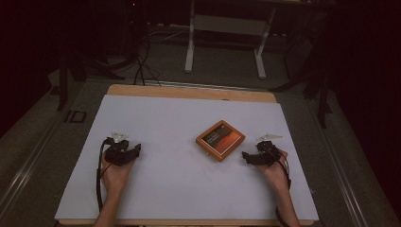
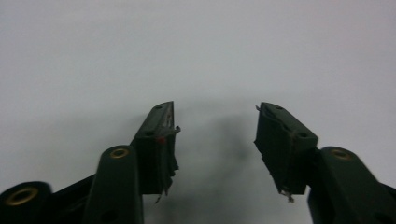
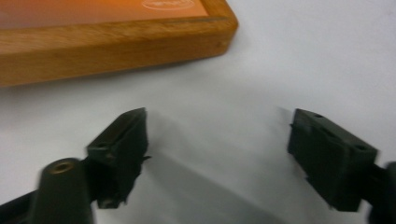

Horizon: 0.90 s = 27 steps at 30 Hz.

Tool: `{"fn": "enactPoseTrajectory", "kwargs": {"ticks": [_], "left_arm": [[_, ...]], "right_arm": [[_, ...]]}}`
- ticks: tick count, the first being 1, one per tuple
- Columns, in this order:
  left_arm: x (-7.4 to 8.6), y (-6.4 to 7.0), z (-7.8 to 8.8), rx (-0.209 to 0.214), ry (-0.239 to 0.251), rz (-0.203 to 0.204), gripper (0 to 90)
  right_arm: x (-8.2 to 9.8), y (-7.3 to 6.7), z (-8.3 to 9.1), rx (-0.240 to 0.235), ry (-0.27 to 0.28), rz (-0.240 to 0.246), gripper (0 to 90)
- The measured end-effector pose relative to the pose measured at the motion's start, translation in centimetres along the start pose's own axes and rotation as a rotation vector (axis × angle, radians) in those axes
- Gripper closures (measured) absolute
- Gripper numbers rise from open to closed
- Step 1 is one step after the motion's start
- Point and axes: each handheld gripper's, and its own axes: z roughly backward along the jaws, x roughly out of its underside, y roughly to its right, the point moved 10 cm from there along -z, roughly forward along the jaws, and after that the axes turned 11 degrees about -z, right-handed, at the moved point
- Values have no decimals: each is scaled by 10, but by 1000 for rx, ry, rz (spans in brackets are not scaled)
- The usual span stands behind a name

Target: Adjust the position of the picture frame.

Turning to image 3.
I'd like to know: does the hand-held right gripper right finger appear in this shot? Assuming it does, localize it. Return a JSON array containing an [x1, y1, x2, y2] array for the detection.
[[287, 107, 379, 213]]

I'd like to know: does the wooden picture frame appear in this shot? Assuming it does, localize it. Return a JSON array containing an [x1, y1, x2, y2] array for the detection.
[[0, 0, 239, 88]]

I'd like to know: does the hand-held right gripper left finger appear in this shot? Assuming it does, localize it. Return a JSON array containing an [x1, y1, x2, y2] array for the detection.
[[86, 106, 152, 210]]

